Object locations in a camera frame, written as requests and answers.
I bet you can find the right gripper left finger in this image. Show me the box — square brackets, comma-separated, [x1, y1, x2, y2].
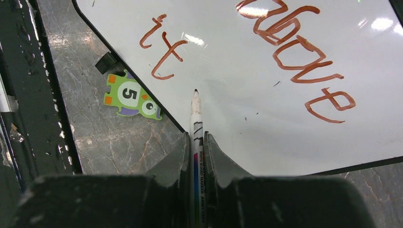
[10, 133, 190, 228]

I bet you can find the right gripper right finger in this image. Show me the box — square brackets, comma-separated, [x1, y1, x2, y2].
[204, 132, 375, 228]

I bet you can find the white marker brown cap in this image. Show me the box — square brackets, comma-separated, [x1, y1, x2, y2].
[189, 89, 207, 228]

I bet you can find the white whiteboard black frame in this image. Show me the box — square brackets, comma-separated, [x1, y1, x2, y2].
[73, 0, 403, 175]

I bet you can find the green owl number block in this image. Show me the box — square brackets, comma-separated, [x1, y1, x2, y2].
[104, 69, 162, 121]

